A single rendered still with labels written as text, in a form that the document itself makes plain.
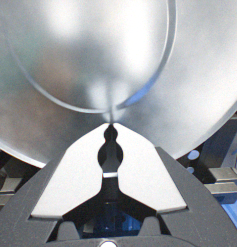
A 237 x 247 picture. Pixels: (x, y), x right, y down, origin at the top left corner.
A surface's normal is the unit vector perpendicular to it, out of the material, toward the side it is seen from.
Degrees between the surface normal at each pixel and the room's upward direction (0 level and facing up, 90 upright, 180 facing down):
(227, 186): 90
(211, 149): 0
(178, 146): 4
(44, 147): 4
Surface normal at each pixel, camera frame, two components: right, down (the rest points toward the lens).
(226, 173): -0.03, -0.88
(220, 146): 0.04, 0.48
